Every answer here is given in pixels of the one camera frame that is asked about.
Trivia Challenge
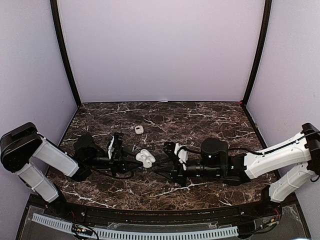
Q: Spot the black front table rail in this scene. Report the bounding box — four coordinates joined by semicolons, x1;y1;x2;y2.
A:
66;202;263;225

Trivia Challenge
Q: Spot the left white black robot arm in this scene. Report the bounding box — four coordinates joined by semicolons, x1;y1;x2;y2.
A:
0;122;143;218

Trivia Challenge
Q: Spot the white charging case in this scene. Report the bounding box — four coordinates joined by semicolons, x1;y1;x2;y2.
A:
135;149;156;169

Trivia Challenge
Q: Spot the beige earbud charging case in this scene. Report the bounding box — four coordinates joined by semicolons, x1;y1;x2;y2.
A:
134;125;144;135

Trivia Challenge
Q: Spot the black frame post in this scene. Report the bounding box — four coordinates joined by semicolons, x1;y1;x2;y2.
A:
241;0;273;108
50;0;82;108

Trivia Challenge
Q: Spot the right black frame post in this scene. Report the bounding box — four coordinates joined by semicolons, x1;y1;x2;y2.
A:
241;0;273;108

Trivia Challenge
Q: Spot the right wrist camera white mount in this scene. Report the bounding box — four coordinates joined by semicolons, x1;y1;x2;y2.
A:
174;143;188;164

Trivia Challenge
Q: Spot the white slotted cable duct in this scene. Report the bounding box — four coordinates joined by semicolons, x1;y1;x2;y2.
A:
31;212;240;240

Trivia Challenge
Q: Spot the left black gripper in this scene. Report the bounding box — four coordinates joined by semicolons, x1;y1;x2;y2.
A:
85;146;144;177

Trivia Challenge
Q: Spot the left black frame post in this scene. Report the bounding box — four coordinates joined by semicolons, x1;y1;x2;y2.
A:
50;0;82;108

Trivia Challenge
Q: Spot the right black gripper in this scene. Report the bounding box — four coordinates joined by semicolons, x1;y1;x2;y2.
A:
153;156;222;188

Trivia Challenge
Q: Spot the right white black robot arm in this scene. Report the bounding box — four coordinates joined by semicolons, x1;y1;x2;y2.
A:
155;123;320;217

